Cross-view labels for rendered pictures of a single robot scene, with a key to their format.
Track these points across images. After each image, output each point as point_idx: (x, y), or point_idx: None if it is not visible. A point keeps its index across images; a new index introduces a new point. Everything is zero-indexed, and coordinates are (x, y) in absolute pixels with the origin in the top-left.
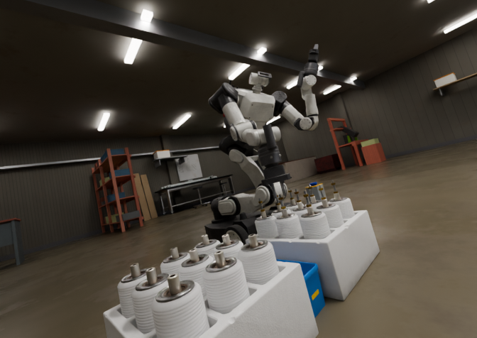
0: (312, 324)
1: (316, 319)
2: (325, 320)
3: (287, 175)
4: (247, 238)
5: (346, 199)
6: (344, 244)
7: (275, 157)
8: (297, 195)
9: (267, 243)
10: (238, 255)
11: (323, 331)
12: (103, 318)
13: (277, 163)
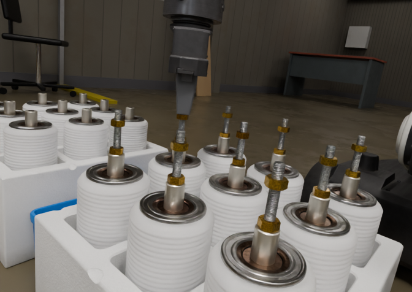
0: (1, 249)
1: (32, 274)
2: (20, 282)
3: (171, 59)
4: (308, 196)
5: (222, 270)
6: (67, 282)
7: (164, 1)
8: (238, 143)
9: (15, 126)
10: (65, 135)
11: (4, 273)
12: (195, 154)
13: (180, 20)
